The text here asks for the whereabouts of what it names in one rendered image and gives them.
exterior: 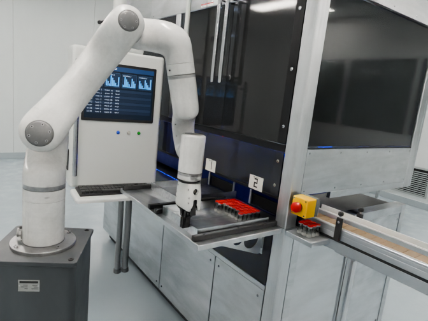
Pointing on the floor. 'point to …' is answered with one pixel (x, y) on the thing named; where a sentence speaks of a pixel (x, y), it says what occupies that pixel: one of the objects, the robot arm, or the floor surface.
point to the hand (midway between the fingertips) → (185, 221)
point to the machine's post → (295, 153)
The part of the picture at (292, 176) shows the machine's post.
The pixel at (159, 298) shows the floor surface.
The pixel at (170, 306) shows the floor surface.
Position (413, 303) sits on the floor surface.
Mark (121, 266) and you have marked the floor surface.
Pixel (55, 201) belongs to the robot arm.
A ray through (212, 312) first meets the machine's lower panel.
